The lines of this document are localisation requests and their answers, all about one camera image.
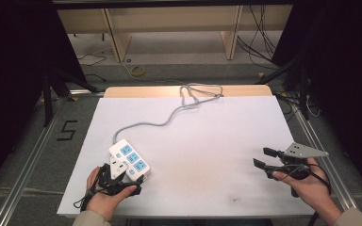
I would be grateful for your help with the person's right hand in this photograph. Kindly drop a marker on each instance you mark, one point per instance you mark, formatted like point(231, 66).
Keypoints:
point(311, 188)

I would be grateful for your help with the wooden table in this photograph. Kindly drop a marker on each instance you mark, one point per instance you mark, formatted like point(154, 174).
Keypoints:
point(144, 91)

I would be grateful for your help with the yellow tape roll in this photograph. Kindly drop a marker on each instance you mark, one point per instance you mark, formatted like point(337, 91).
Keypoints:
point(137, 71)

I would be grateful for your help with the black curtain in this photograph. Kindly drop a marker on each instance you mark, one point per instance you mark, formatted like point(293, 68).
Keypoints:
point(15, 78)
point(342, 78)

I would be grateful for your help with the black metal stand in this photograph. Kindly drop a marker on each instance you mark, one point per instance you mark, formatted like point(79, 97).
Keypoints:
point(55, 88)
point(295, 78)

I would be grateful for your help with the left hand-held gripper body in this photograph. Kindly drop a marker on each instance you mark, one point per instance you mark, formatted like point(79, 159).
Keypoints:
point(115, 175)

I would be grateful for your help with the wooden shelf frame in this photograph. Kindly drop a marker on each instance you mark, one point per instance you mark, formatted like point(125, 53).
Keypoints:
point(176, 19)

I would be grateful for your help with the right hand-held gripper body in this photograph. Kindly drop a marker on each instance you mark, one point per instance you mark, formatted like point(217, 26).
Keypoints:
point(298, 157)

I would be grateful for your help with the white board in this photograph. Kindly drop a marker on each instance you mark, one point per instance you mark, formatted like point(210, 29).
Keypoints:
point(201, 150)

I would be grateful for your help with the white power strip blue sockets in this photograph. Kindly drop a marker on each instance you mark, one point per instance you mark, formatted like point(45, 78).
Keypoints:
point(132, 158)

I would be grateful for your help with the person's left hand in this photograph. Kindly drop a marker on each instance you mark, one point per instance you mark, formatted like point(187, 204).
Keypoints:
point(105, 199)

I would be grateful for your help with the aluminium floor rail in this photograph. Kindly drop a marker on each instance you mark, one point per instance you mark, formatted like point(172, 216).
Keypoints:
point(28, 163)
point(322, 141)

